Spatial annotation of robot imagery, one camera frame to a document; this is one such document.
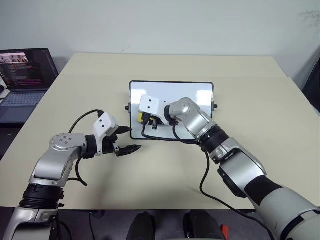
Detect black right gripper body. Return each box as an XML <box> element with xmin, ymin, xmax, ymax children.
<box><xmin>147</xmin><ymin>114</ymin><xmax>165</xmax><ymax>127</ymax></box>

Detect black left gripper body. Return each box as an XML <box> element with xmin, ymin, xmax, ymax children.
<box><xmin>101</xmin><ymin>134</ymin><xmax>119</xmax><ymax>158</ymax></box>

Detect yellow whiteboard eraser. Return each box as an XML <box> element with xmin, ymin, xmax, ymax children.
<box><xmin>137</xmin><ymin>112</ymin><xmax>151</xmax><ymax>125</ymax></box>

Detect black-framed small whiteboard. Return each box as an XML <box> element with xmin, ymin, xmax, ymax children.
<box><xmin>124</xmin><ymin>80</ymin><xmax>219</xmax><ymax>141</ymax></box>

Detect dark rounded shape red tag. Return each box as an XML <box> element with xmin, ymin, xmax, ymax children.
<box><xmin>183</xmin><ymin>209</ymin><xmax>231</xmax><ymax>240</ymax></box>

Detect open dark laptop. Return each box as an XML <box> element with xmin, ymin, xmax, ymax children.
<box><xmin>0</xmin><ymin>47</ymin><xmax>60</xmax><ymax>126</ymax></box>

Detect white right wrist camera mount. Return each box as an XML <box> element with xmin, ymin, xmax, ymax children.
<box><xmin>138</xmin><ymin>94</ymin><xmax>169</xmax><ymax>125</ymax></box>

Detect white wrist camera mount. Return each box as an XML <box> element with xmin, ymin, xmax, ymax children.
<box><xmin>92</xmin><ymin>112</ymin><xmax>119</xmax><ymax>157</ymax></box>
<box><xmin>138</xmin><ymin>94</ymin><xmax>169</xmax><ymax>125</ymax></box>

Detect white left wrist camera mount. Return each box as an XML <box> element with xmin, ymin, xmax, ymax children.
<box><xmin>92</xmin><ymin>112</ymin><xmax>119</xmax><ymax>157</ymax></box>

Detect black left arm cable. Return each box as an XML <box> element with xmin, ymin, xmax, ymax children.
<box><xmin>67</xmin><ymin>108</ymin><xmax>105</xmax><ymax>187</ymax></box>

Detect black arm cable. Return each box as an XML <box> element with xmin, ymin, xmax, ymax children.
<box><xmin>140</xmin><ymin>121</ymin><xmax>276</xmax><ymax>240</ymax></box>
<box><xmin>67</xmin><ymin>108</ymin><xmax>105</xmax><ymax>187</ymax></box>

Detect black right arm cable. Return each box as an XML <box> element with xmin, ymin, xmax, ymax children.
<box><xmin>140</xmin><ymin>121</ymin><xmax>276</xmax><ymax>240</ymax></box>

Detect thin black cable under table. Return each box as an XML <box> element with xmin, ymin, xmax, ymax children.
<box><xmin>88</xmin><ymin>211</ymin><xmax>94</xmax><ymax>240</ymax></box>

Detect black object at wall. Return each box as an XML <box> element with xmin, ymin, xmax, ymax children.
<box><xmin>300</xmin><ymin>48</ymin><xmax>320</xmax><ymax>114</ymax></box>

